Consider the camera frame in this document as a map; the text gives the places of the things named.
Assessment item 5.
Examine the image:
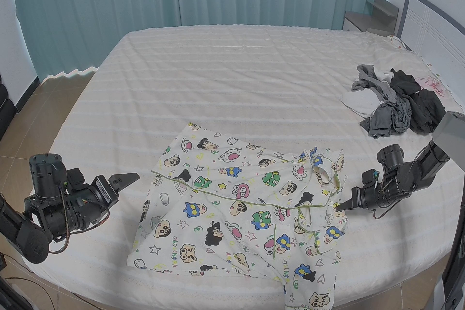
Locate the pile of clothes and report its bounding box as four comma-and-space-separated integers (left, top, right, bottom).
340, 63, 447, 138

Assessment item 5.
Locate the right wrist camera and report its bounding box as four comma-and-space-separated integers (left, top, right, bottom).
361, 169, 381, 186

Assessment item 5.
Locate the pale pink printed garment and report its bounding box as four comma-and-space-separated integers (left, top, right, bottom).
414, 74, 450, 98

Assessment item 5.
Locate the black padded chair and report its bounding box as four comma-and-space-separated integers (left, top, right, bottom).
0, 74, 17, 142

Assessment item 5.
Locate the white printed pyjama top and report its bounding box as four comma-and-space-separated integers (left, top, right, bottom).
126, 123, 349, 310

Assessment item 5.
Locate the black cable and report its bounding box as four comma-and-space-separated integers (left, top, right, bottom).
47, 178, 71, 255

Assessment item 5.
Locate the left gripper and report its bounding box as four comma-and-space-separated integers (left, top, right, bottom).
51, 173, 141, 239

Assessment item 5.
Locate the grey bedside table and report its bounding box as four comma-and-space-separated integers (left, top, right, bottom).
343, 0, 399, 35

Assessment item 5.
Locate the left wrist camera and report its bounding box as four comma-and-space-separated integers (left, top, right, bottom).
66, 168, 86, 191

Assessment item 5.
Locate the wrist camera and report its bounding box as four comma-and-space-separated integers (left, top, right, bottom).
66, 168, 86, 191
361, 169, 381, 186

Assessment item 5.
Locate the bed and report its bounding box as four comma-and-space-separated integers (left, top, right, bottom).
22, 0, 465, 310

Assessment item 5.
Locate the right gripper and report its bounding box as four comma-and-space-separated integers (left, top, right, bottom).
334, 184, 394, 213

